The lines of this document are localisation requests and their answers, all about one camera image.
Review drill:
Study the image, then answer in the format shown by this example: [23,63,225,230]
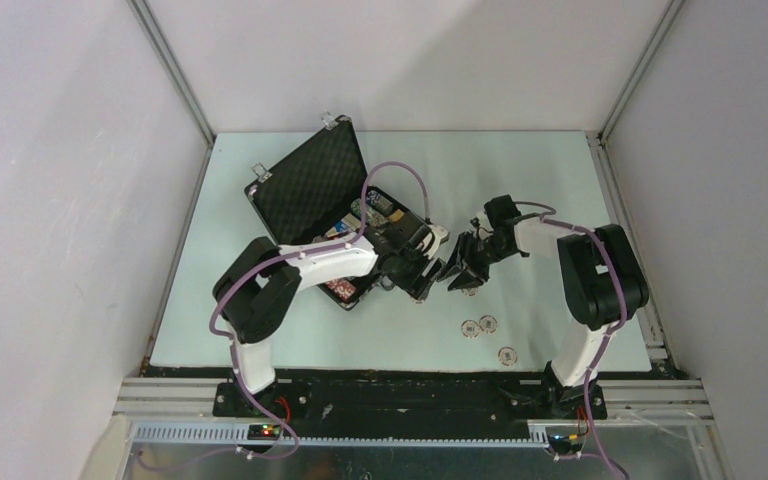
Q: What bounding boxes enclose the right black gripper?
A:
[437,231,515,291]

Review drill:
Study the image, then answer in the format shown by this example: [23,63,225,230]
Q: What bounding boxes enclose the white red chip stack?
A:
[404,287,520,373]

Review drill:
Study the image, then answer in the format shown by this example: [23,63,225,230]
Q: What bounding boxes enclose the black poker set case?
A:
[246,115,432,310]

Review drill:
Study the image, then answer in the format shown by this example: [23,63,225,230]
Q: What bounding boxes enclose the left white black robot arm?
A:
[209,222,449,417]

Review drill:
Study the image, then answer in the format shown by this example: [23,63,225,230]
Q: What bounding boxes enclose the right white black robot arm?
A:
[440,195,650,418]

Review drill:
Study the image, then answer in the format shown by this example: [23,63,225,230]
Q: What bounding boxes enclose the red white chip row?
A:
[326,278,357,304]

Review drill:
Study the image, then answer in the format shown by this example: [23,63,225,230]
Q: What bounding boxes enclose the green poker chip stack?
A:
[350,199,380,226]

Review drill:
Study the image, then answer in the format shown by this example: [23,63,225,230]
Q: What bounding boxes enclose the blue white chip stack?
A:
[366,190,395,217]

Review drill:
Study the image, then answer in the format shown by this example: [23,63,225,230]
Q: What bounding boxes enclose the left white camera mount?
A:
[423,224,449,256]

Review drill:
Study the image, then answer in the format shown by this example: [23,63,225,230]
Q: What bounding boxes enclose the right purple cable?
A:
[513,200,630,480]

